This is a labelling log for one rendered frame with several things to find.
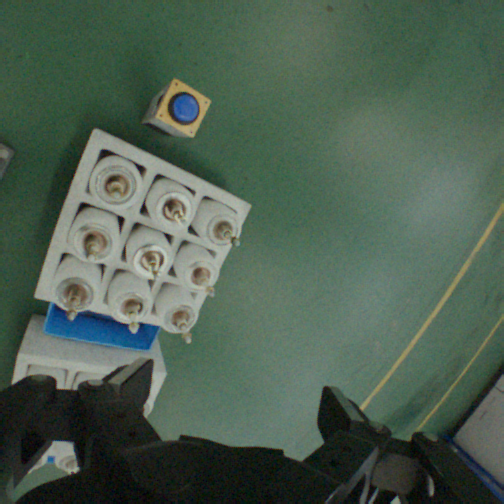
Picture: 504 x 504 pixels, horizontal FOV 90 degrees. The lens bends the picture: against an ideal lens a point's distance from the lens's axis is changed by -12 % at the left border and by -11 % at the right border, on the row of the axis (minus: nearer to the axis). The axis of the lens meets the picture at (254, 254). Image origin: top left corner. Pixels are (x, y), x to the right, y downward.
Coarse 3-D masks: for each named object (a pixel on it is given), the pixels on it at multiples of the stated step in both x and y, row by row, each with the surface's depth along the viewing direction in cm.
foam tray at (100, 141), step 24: (96, 144) 52; (120, 144) 54; (144, 168) 64; (168, 168) 60; (72, 192) 54; (144, 192) 60; (192, 192) 67; (216, 192) 67; (72, 216) 55; (120, 216) 70; (144, 216) 62; (240, 216) 72; (120, 240) 61; (168, 240) 71; (192, 240) 69; (48, 264) 56; (120, 264) 63; (48, 288) 58
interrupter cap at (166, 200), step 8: (168, 192) 55; (176, 192) 56; (160, 200) 55; (168, 200) 56; (176, 200) 56; (184, 200) 57; (160, 208) 55; (168, 208) 56; (184, 208) 58; (192, 208) 58; (160, 216) 56; (168, 216) 57; (168, 224) 57; (176, 224) 58
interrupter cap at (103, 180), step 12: (108, 168) 49; (120, 168) 50; (96, 180) 48; (108, 180) 50; (120, 180) 51; (132, 180) 51; (96, 192) 49; (108, 192) 50; (132, 192) 52; (120, 204) 52
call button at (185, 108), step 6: (180, 96) 43; (186, 96) 43; (174, 102) 43; (180, 102) 43; (186, 102) 43; (192, 102) 44; (174, 108) 43; (180, 108) 43; (186, 108) 44; (192, 108) 44; (180, 114) 44; (186, 114) 44; (192, 114) 44; (186, 120) 45
